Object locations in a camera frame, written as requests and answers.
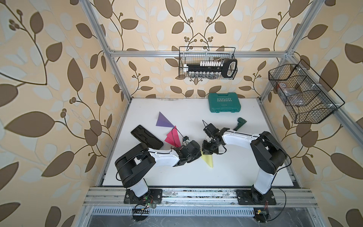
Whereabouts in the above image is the pink square paper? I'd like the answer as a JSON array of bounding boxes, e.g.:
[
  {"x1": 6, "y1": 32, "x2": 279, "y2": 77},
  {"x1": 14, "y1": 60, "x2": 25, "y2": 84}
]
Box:
[{"x1": 164, "y1": 126, "x2": 181, "y2": 148}]

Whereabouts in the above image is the green black pipe wrench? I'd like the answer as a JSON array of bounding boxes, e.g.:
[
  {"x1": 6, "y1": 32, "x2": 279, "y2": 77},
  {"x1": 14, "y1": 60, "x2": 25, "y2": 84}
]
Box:
[{"x1": 233, "y1": 117, "x2": 247, "y2": 131}]

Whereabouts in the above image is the plastic bag in basket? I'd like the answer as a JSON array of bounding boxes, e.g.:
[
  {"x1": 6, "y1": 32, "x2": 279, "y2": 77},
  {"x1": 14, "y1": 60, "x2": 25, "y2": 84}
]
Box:
[{"x1": 279, "y1": 83, "x2": 305, "y2": 106}]

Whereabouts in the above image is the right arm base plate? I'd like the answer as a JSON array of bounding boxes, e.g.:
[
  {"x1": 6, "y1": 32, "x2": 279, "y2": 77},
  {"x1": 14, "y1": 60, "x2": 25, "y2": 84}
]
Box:
[{"x1": 235, "y1": 187, "x2": 277, "y2": 206}]

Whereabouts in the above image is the black wire basket right wall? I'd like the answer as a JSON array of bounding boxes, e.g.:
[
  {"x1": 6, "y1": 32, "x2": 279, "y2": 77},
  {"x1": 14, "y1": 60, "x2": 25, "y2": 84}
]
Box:
[{"x1": 268, "y1": 59, "x2": 345, "y2": 124}]

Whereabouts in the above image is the aluminium front rail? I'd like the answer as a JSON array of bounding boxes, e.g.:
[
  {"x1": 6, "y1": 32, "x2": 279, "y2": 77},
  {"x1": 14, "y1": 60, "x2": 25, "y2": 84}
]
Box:
[{"x1": 84, "y1": 187, "x2": 318, "y2": 208}]

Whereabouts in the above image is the black flat tray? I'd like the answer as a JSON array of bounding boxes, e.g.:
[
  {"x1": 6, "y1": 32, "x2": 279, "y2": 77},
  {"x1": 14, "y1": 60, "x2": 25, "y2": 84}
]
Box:
[{"x1": 130, "y1": 125, "x2": 164, "y2": 150}]

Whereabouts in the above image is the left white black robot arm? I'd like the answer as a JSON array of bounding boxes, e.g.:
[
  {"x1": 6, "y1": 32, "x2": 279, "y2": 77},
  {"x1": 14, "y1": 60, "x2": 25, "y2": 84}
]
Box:
[{"x1": 115, "y1": 140, "x2": 201, "y2": 199}]

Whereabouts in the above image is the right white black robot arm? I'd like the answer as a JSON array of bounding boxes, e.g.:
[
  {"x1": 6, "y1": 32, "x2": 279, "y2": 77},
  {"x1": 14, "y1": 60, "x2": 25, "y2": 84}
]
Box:
[{"x1": 202, "y1": 124, "x2": 288, "y2": 195}]

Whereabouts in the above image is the black socket holder tool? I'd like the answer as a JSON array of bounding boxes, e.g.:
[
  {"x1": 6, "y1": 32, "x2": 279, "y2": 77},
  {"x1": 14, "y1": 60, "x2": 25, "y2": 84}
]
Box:
[{"x1": 181, "y1": 59, "x2": 238, "y2": 79}]

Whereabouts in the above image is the purple square paper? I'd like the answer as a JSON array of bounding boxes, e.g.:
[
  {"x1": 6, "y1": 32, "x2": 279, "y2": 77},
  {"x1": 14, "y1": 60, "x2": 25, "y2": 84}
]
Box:
[{"x1": 156, "y1": 112, "x2": 174, "y2": 128}]

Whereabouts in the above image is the green tool case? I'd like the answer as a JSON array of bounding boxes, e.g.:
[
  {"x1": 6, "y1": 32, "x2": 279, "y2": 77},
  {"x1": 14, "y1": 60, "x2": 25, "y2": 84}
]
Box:
[{"x1": 208, "y1": 92, "x2": 241, "y2": 113}]

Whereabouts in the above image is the black wire basket wall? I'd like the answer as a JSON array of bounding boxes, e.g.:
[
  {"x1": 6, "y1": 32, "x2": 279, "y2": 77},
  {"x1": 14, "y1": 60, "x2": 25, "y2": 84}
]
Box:
[
  {"x1": 268, "y1": 59, "x2": 345, "y2": 124},
  {"x1": 178, "y1": 46, "x2": 238, "y2": 80}
]

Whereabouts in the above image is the black wire basket back wall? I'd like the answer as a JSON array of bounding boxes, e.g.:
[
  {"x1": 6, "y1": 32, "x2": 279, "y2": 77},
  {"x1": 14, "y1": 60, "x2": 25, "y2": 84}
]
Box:
[{"x1": 178, "y1": 46, "x2": 238, "y2": 80}]

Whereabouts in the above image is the yellow square paper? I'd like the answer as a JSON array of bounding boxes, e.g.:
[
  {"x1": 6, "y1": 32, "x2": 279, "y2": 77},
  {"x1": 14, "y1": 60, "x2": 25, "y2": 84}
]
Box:
[{"x1": 201, "y1": 153, "x2": 214, "y2": 168}]

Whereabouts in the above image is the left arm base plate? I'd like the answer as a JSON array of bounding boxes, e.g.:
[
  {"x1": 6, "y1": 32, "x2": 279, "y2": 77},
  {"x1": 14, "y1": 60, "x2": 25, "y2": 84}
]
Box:
[{"x1": 123, "y1": 188, "x2": 163, "y2": 205}]

